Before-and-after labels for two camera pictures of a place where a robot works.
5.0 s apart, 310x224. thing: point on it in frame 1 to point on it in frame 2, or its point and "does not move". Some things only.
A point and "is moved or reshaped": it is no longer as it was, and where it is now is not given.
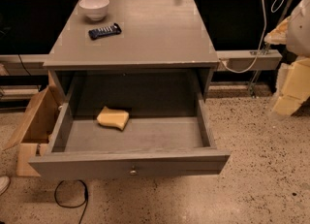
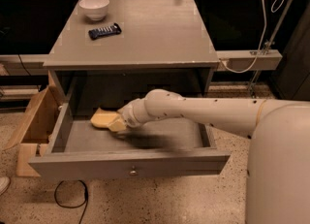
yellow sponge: (114, 117) is moved or reshaped
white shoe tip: (4, 183) does not move
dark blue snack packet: (112, 29) does not move
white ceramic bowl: (95, 7) does not move
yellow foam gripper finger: (293, 86) to (118, 126)
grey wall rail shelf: (249, 60) does not move
